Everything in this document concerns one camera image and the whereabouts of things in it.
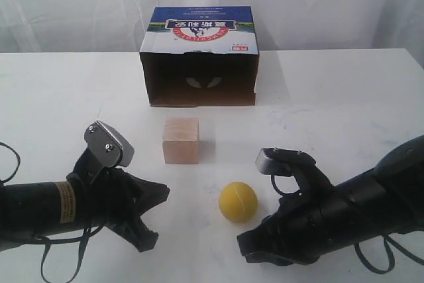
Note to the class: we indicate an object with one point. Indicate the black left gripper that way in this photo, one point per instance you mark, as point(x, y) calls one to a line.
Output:
point(110, 196)

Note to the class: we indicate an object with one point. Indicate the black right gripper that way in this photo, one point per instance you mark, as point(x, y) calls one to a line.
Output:
point(297, 234)

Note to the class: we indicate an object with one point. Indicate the yellow tennis ball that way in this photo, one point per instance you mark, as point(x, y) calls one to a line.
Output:
point(238, 202)

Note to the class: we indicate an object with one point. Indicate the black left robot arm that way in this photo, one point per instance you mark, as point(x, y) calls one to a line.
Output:
point(31, 212)

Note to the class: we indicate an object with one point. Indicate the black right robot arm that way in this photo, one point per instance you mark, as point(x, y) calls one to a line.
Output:
point(379, 202)

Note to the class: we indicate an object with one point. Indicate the light wooden cube block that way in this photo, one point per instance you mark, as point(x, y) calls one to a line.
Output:
point(180, 141)

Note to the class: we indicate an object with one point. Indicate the blue white cardboard box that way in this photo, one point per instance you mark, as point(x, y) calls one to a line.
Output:
point(200, 56)

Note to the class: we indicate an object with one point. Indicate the white backdrop curtain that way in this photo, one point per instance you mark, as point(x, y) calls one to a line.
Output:
point(119, 25)

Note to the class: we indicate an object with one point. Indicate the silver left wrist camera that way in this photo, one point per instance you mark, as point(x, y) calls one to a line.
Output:
point(109, 147)

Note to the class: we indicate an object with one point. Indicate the dark right wrist camera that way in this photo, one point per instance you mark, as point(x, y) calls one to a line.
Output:
point(281, 162)

